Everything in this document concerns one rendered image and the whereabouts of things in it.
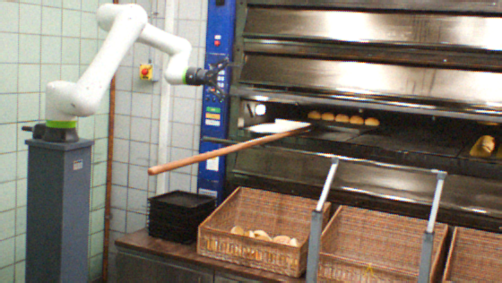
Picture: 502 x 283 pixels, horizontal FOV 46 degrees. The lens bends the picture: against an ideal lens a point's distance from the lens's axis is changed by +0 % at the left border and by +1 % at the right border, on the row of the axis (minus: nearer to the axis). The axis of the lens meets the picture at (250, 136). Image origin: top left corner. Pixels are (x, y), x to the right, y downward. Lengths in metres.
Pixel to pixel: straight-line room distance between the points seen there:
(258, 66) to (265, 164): 0.55
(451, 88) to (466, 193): 0.52
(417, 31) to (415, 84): 0.26
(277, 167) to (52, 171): 1.31
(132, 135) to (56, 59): 0.69
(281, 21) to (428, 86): 0.86
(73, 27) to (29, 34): 0.34
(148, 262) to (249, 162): 0.79
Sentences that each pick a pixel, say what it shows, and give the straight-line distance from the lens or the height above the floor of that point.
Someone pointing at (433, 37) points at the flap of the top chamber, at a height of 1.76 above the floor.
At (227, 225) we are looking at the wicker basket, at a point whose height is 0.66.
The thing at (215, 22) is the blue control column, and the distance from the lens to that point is 3.44.
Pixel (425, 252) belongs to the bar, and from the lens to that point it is 2.58.
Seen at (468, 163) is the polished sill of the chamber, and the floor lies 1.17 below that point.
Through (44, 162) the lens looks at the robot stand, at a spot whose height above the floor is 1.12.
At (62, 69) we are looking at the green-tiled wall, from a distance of 3.52.
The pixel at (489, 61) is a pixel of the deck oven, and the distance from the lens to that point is 3.06.
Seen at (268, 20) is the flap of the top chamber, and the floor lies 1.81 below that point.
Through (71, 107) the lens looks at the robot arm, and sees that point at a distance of 2.45.
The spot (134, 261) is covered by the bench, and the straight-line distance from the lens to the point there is 3.27.
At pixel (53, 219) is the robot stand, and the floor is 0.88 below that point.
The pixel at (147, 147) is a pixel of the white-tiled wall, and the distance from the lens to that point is 3.75.
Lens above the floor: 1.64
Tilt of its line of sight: 8 degrees down
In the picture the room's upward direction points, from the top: 4 degrees clockwise
